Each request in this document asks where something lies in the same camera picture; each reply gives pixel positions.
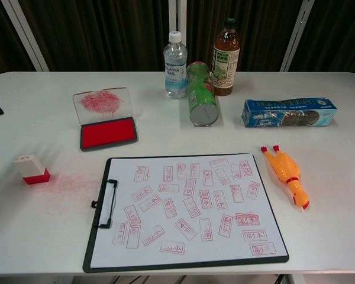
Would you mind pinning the white frame post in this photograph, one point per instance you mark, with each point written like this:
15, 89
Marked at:
178, 17
25, 35
297, 35

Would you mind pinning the blue cookie box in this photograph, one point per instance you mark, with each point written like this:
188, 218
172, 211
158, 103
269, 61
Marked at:
287, 114

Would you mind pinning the red ink pad with lid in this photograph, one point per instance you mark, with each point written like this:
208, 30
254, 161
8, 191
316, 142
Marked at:
108, 133

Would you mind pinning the clear water bottle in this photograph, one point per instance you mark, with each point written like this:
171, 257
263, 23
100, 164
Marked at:
175, 71

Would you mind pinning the dark pleated curtain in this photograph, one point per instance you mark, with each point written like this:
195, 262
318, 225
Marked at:
340, 35
3, 44
106, 35
260, 35

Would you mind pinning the black clipboard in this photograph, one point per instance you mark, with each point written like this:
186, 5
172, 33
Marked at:
99, 207

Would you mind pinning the green chip can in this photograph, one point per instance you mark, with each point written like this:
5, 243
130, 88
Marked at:
202, 100

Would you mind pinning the small white and red block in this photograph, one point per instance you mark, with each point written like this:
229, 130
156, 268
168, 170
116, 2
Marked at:
29, 170

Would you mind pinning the brown tea bottle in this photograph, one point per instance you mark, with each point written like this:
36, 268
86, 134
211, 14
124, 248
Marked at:
226, 68

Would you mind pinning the yellow rubber chicken toy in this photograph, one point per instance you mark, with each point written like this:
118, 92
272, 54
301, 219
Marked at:
287, 171

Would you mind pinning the white paper with red stamps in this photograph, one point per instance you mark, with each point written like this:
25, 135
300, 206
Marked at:
195, 213

